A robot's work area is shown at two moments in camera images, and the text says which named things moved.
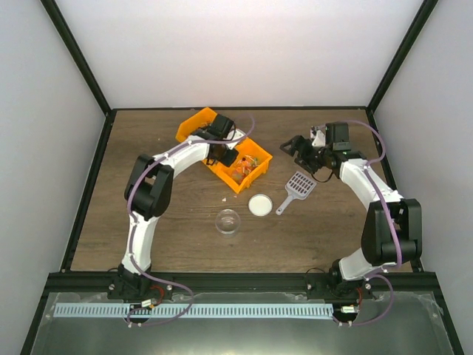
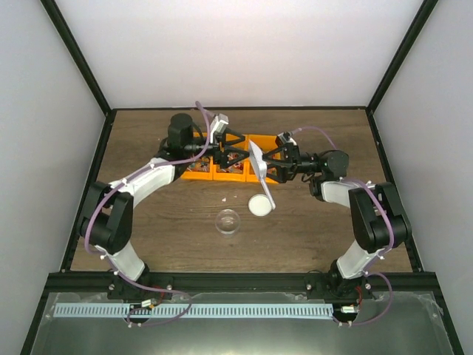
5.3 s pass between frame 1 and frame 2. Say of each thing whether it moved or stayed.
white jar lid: stayed
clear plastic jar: stayed
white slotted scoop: moved
